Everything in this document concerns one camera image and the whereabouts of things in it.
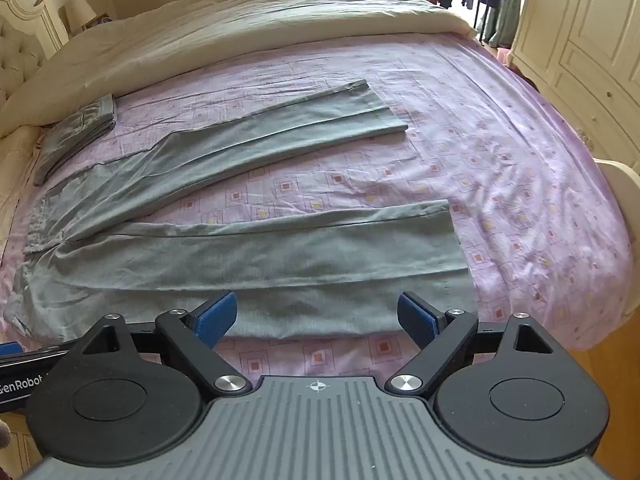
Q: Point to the cream wardrobe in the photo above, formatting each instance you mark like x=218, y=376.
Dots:
x=590, y=35

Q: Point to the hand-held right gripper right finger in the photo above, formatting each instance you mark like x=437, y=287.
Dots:
x=417, y=317

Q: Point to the cream pillow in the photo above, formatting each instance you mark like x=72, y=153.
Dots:
x=250, y=25

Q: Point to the cream tufted headboard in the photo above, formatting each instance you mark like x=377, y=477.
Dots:
x=20, y=55

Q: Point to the purple patterned bed sheet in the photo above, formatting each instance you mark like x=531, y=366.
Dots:
x=500, y=160

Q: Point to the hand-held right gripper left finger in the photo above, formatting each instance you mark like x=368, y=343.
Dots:
x=217, y=317

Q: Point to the folded grey pants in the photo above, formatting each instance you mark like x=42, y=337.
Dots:
x=75, y=135

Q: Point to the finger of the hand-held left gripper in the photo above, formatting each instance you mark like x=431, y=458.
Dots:
x=10, y=348

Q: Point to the cream bed footboard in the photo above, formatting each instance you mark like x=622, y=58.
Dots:
x=625, y=200

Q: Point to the bedside lamp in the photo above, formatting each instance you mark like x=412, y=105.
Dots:
x=79, y=10

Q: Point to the grey pants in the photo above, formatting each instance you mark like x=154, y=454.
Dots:
x=300, y=270
x=75, y=135

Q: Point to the cream quilted mattress pad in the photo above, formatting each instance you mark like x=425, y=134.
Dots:
x=20, y=170

